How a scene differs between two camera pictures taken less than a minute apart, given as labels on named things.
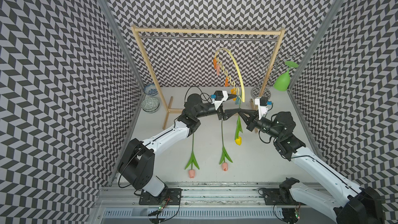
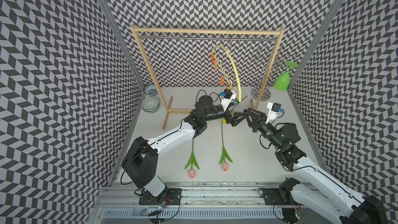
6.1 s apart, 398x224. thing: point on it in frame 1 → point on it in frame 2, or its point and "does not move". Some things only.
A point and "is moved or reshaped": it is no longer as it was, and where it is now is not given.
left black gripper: x=219 y=112 does not move
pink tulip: x=193 y=159 does not move
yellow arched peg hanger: x=218 y=66 is moved or reshaped
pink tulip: x=224 y=153 does not move
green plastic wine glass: x=281 y=82 does not move
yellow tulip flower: x=239 y=128 → x=224 y=121
